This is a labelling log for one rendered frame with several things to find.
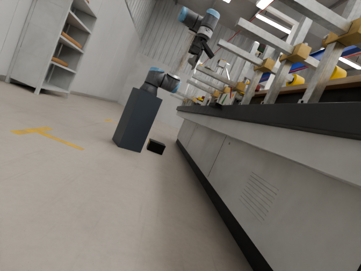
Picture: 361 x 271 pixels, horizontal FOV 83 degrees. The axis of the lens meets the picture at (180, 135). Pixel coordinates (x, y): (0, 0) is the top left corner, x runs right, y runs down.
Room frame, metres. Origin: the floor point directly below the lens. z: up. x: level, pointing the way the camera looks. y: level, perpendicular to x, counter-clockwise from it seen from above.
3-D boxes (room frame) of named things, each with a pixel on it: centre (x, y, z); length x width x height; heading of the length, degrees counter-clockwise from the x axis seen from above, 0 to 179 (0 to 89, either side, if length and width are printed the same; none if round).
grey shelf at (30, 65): (3.24, 2.34, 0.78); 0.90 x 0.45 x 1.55; 6
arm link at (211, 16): (1.34, 0.12, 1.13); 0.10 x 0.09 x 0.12; 14
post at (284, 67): (0.95, -0.31, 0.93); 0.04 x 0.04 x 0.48; 10
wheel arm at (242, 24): (0.90, -0.27, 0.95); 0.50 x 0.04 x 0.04; 100
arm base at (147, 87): (2.12, 0.49, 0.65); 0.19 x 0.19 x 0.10
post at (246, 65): (1.44, -0.22, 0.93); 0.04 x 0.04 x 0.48; 10
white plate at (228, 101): (1.46, -0.19, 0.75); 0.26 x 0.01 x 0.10; 10
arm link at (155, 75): (2.13, 0.48, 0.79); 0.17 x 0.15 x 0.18; 104
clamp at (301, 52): (0.92, -0.31, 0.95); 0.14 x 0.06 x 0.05; 10
